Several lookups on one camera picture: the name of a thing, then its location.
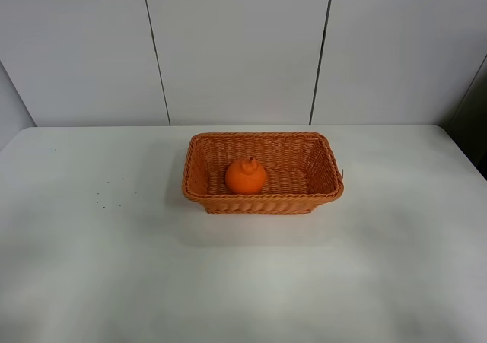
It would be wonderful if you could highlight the orange wicker basket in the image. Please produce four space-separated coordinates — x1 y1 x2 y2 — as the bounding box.
182 132 344 215

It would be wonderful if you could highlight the orange with stem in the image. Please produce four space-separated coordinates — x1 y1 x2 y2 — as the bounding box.
224 157 267 195

